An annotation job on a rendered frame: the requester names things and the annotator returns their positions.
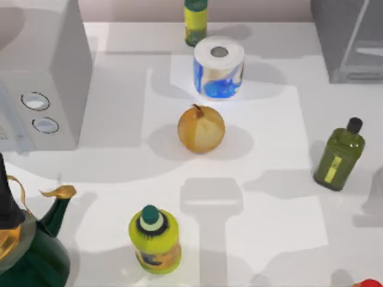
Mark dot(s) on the grey cabinet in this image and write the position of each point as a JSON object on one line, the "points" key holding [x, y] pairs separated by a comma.
{"points": [[350, 39]]}

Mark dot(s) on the pale microwave oven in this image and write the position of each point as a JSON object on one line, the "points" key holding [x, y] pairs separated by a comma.
{"points": [[36, 59]]}

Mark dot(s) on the yellow onion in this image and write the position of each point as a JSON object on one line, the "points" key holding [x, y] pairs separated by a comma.
{"points": [[201, 129]]}

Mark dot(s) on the dark green gold teapot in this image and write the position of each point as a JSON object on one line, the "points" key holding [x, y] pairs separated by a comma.
{"points": [[33, 248]]}

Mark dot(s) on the red object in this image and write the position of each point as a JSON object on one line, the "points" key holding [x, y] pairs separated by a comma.
{"points": [[368, 284]]}

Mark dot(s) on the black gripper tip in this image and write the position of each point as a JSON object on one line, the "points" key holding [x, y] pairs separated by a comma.
{"points": [[7, 197]]}

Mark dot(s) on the large microwave knob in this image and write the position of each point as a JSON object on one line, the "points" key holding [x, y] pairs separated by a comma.
{"points": [[35, 101]]}

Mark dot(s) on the lime green round bottle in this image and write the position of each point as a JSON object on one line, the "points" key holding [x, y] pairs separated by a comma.
{"points": [[155, 242]]}

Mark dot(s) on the white blue paper roll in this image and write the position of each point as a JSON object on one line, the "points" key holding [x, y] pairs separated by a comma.
{"points": [[218, 70]]}

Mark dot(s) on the small microwave knob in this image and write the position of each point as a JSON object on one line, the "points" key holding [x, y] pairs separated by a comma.
{"points": [[45, 125]]}

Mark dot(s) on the olive green square bottle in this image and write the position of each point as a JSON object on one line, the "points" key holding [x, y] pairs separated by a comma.
{"points": [[339, 157]]}

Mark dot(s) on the tall green yellow bottle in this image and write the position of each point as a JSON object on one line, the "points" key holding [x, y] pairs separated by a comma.
{"points": [[195, 24]]}

